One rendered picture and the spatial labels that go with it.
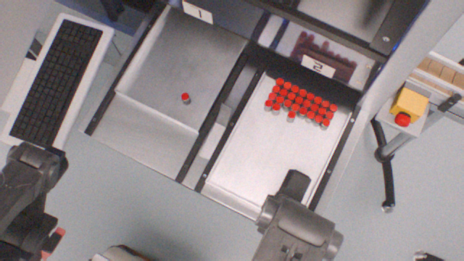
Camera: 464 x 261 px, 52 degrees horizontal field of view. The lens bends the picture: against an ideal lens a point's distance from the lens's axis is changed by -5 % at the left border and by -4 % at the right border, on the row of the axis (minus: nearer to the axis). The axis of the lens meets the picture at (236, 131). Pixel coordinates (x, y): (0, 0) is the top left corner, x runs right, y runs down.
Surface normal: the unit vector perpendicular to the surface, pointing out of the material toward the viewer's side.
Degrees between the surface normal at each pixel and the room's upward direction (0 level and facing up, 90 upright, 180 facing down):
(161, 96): 0
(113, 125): 0
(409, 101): 0
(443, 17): 90
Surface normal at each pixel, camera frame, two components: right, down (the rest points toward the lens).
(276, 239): 0.09, -0.37
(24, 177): 0.34, -0.73
